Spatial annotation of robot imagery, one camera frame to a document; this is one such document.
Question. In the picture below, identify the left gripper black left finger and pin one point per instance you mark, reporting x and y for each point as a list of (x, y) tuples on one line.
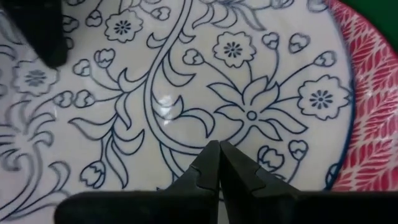
[(180, 205)]

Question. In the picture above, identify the white plate blue floral print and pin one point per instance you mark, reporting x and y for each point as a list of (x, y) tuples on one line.
[(186, 93)]

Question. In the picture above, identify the red patterned plate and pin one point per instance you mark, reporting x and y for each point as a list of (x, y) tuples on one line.
[(373, 109)]

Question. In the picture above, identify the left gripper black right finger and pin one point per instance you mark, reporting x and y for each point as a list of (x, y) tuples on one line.
[(264, 205)]

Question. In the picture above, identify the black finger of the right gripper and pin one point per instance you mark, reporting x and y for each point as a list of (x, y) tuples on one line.
[(37, 28)]

